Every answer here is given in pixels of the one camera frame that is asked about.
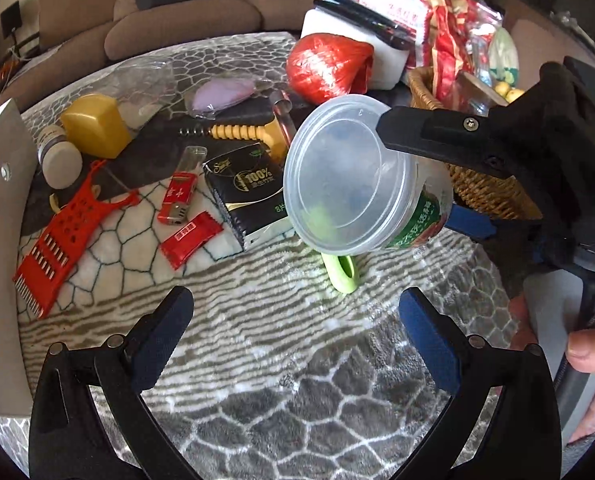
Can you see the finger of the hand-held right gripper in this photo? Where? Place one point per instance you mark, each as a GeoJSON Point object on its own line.
{"type": "Point", "coordinates": [437, 135]}
{"type": "Point", "coordinates": [470, 222]}

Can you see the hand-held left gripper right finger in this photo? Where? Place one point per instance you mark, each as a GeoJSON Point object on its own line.
{"type": "Point", "coordinates": [427, 340]}

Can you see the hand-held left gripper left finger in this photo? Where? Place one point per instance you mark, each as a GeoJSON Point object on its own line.
{"type": "Point", "coordinates": [160, 340]}

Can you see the clear plastic cup green label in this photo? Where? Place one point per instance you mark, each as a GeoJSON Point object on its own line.
{"type": "Point", "coordinates": [342, 180]}

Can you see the wicker basket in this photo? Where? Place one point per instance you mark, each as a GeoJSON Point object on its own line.
{"type": "Point", "coordinates": [482, 190]}

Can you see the white foam block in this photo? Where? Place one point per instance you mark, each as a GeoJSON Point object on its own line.
{"type": "Point", "coordinates": [387, 67]}

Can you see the red gold snack bag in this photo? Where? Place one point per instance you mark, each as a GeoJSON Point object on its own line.
{"type": "Point", "coordinates": [450, 45]}

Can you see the red snack packet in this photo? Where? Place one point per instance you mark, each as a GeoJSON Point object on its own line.
{"type": "Point", "coordinates": [190, 240]}

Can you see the light green plastic hook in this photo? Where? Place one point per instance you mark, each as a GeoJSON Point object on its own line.
{"type": "Point", "coordinates": [340, 275]}

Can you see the red twine ball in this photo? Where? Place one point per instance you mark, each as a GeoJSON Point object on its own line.
{"type": "Point", "coordinates": [327, 67]}

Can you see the red plastic grater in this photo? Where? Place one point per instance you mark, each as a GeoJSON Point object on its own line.
{"type": "Point", "coordinates": [62, 240]}

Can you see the red white food packet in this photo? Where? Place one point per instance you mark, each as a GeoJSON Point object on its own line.
{"type": "Point", "coordinates": [392, 2]}

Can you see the red lighter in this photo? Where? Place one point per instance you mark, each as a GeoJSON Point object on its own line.
{"type": "Point", "coordinates": [177, 197]}

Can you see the copper tube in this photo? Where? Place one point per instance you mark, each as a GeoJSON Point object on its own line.
{"type": "Point", "coordinates": [283, 115]}

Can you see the black tissue pack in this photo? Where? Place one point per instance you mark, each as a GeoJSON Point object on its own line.
{"type": "Point", "coordinates": [247, 195]}

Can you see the clear lighter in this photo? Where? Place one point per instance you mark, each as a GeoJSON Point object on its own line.
{"type": "Point", "coordinates": [193, 159]}

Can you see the white pill bottle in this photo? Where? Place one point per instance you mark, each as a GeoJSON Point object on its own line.
{"type": "Point", "coordinates": [60, 157]}

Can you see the purple pouch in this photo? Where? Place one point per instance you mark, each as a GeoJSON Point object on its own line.
{"type": "Point", "coordinates": [222, 94]}

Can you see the yellow plastic box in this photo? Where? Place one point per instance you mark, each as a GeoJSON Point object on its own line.
{"type": "Point", "coordinates": [95, 125]}

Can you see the clear plastic bag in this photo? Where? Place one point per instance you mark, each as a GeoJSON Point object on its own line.
{"type": "Point", "coordinates": [137, 80]}

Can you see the brown sofa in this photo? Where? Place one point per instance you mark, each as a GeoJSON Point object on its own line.
{"type": "Point", "coordinates": [177, 30]}

